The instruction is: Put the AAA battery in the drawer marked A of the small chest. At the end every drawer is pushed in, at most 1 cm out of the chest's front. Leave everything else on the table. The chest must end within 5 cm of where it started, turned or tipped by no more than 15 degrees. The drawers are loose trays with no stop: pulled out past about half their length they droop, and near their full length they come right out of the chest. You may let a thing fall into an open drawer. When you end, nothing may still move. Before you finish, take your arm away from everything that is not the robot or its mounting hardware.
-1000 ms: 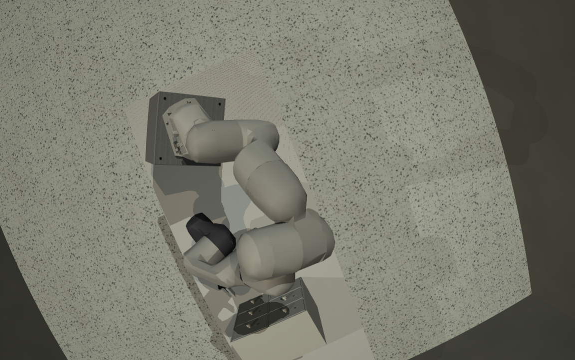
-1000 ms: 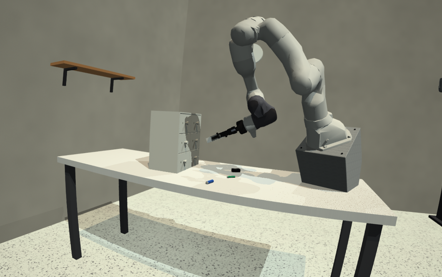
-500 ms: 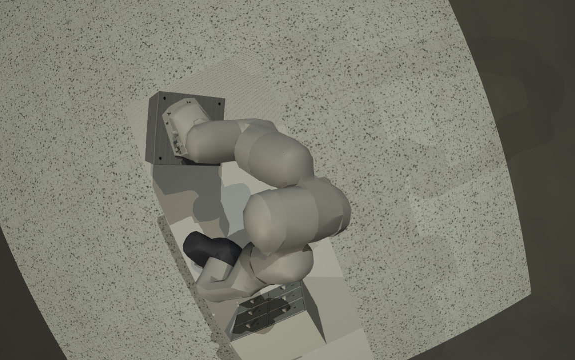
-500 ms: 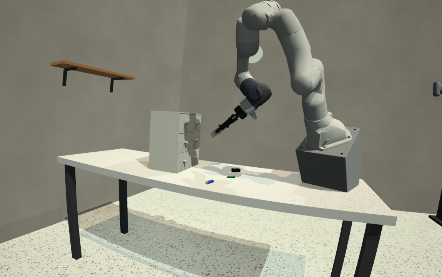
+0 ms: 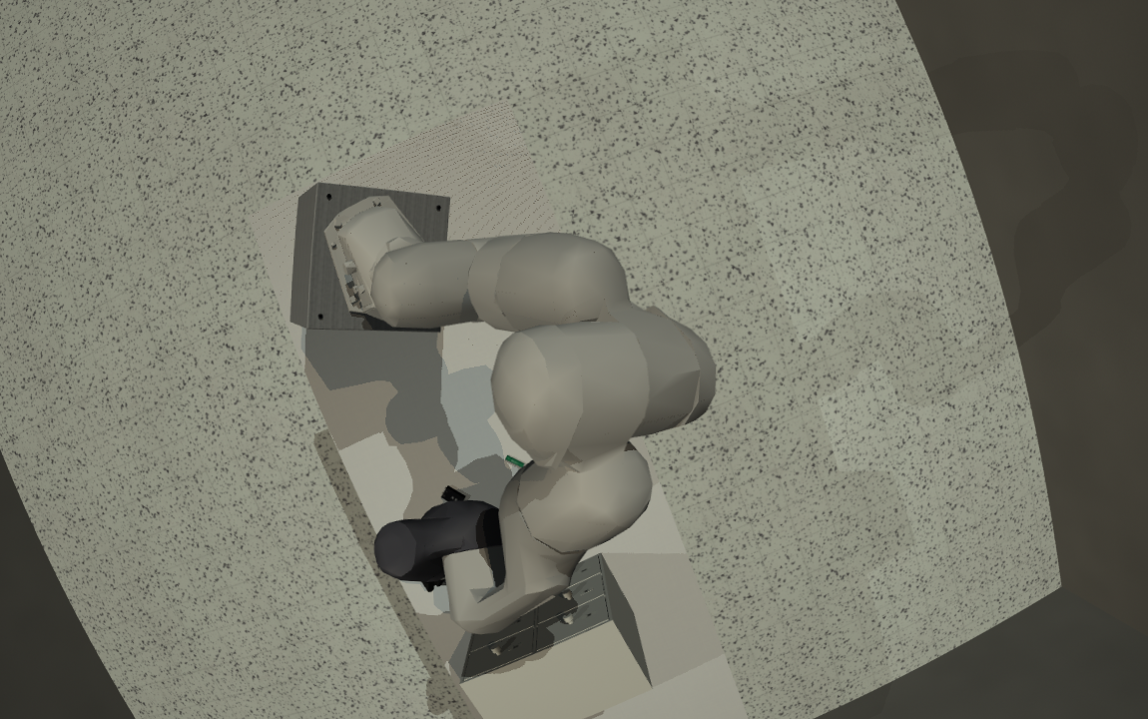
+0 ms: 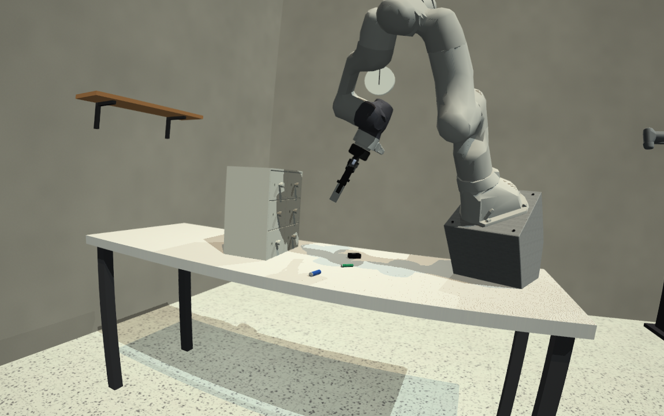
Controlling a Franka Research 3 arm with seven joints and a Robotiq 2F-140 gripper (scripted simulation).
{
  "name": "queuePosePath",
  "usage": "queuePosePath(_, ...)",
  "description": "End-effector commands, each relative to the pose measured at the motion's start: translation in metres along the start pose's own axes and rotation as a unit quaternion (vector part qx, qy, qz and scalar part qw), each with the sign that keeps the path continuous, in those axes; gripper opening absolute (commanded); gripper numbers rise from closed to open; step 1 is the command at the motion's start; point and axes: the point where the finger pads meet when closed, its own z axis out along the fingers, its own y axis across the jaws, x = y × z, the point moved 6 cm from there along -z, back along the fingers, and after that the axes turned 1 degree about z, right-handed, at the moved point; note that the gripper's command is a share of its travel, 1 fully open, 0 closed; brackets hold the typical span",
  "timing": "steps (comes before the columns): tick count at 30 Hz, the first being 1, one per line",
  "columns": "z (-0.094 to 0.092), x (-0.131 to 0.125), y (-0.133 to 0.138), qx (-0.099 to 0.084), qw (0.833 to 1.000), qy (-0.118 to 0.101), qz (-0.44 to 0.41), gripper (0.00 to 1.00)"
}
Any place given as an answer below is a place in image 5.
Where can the small grey chest of drawers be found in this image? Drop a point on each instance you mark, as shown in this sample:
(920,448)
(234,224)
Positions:
(573,679)

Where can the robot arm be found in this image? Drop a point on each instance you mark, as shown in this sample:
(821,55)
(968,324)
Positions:
(571,392)

